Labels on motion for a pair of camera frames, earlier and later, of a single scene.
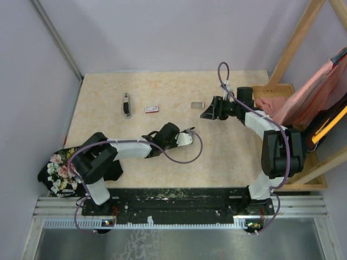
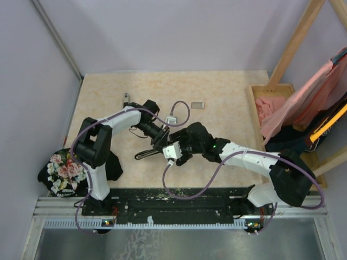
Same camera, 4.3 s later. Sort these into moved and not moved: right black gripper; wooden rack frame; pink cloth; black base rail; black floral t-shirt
Moved: right black gripper
Not moved: black base rail; black floral t-shirt; wooden rack frame; pink cloth
